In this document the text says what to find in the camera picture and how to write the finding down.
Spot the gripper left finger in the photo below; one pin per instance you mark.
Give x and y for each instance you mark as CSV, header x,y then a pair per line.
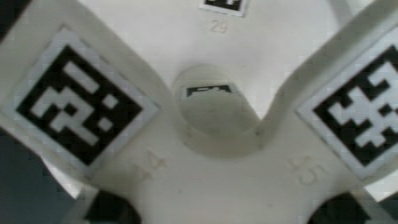
x,y
100,208

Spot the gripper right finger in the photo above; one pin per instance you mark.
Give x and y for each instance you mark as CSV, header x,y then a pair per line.
x,y
354,208

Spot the white cross-shaped table base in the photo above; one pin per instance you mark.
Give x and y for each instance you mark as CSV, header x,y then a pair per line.
x,y
70,108

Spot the white cylindrical table leg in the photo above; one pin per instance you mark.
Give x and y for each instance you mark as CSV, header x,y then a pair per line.
x,y
217,119

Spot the white round table top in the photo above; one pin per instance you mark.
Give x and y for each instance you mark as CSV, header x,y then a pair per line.
x,y
310,53

